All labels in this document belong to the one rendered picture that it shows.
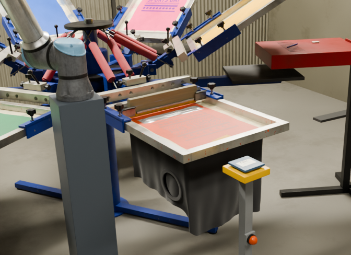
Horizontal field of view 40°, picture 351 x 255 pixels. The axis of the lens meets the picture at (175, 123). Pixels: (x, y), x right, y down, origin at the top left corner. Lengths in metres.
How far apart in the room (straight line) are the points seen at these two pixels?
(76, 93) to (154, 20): 2.03
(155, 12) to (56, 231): 1.82
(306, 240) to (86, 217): 1.59
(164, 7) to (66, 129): 2.21
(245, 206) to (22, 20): 1.10
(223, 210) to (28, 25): 1.16
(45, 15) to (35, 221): 1.60
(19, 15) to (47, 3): 2.27
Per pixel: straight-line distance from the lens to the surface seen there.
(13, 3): 1.90
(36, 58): 2.00
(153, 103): 2.46
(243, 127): 2.28
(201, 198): 2.17
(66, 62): 1.92
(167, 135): 2.20
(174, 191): 2.20
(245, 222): 1.97
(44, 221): 3.56
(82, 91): 1.94
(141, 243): 3.18
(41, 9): 4.11
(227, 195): 2.27
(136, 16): 3.99
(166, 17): 3.86
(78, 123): 1.95
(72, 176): 2.02
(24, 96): 2.78
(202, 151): 1.95
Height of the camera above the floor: 1.75
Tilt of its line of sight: 20 degrees down
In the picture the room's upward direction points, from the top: 2 degrees counter-clockwise
